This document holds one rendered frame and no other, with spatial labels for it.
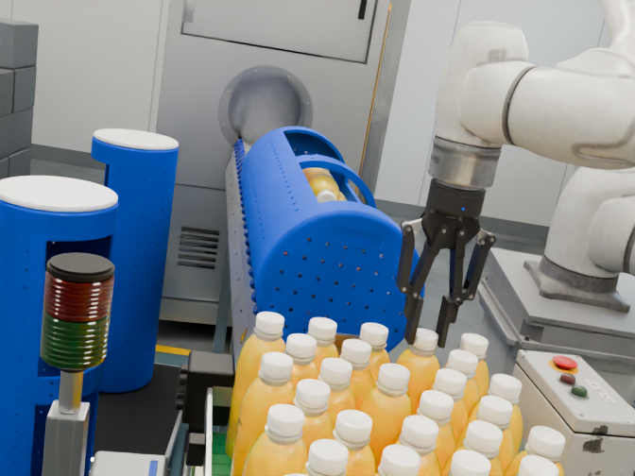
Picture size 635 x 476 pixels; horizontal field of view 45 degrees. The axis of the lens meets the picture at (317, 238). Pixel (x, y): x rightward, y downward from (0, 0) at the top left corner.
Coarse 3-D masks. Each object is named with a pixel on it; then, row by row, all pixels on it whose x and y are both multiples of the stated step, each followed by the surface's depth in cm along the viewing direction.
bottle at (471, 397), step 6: (474, 372) 105; (468, 378) 103; (432, 384) 107; (468, 384) 104; (474, 384) 104; (468, 390) 103; (474, 390) 104; (468, 396) 103; (474, 396) 104; (468, 402) 103; (474, 402) 104; (468, 408) 103; (468, 414) 103
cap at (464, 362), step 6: (450, 354) 104; (456, 354) 104; (462, 354) 105; (468, 354) 105; (450, 360) 104; (456, 360) 103; (462, 360) 103; (468, 360) 103; (474, 360) 104; (450, 366) 104; (456, 366) 103; (462, 366) 103; (468, 366) 103; (474, 366) 103; (462, 372) 103; (468, 372) 103
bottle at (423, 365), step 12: (408, 348) 112; (408, 360) 109; (420, 360) 109; (432, 360) 109; (420, 372) 108; (432, 372) 109; (408, 384) 109; (420, 384) 108; (408, 396) 109; (420, 396) 109
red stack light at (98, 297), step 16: (48, 272) 73; (48, 288) 72; (64, 288) 71; (80, 288) 71; (96, 288) 72; (112, 288) 75; (48, 304) 73; (64, 304) 72; (80, 304) 72; (96, 304) 73; (64, 320) 72; (80, 320) 72
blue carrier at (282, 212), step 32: (288, 128) 201; (256, 160) 187; (288, 160) 166; (320, 160) 162; (256, 192) 163; (288, 192) 143; (352, 192) 197; (256, 224) 146; (288, 224) 126; (320, 224) 123; (352, 224) 124; (384, 224) 125; (256, 256) 134; (288, 256) 124; (320, 256) 125; (352, 256) 126; (384, 256) 126; (416, 256) 127; (256, 288) 126; (288, 288) 126; (320, 288) 127; (352, 288) 128; (384, 288) 128; (288, 320) 128; (352, 320) 129; (384, 320) 130
